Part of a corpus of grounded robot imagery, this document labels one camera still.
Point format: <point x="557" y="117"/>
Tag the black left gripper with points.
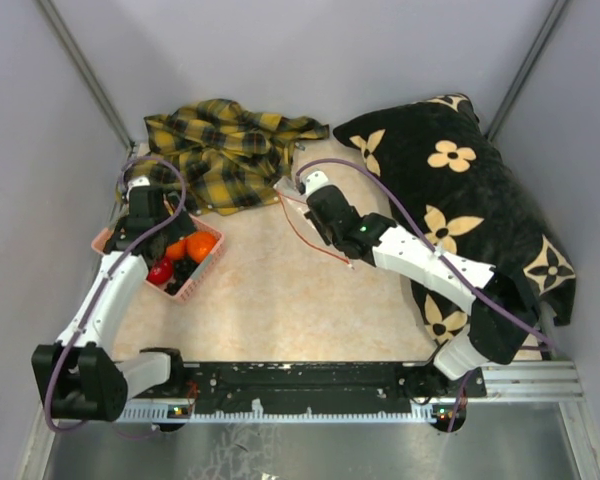
<point x="179" y="228"/>

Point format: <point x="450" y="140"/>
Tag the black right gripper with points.
<point x="324" y="239"/>

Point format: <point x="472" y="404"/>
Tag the clear orange-zipper zip bag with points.
<point x="295" y="208"/>

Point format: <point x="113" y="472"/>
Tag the pink plastic basket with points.
<point x="203" y="269"/>

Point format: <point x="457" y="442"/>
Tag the orange toy fruit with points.
<point x="199" y="245"/>
<point x="176" y="251"/>

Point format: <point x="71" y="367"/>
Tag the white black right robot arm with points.
<point x="501" y="311"/>

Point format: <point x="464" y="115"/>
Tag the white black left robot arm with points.
<point x="76" y="377"/>

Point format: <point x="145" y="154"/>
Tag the red toy fruit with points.
<point x="161" y="272"/>

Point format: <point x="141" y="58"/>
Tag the dark toy grapes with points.
<point x="183" y="269"/>

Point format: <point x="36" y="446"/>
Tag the yellow plaid shirt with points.
<point x="230" y="158"/>

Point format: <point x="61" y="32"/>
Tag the black floral pillow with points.
<point x="433" y="157"/>

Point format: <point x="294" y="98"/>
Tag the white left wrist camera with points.
<point x="141" y="181"/>

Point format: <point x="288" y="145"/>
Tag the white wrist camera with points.
<point x="311" y="182"/>
<point x="141" y="181"/>

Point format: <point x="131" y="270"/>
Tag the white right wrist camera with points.
<point x="311" y="182"/>

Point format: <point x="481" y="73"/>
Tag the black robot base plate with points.
<point x="295" y="388"/>

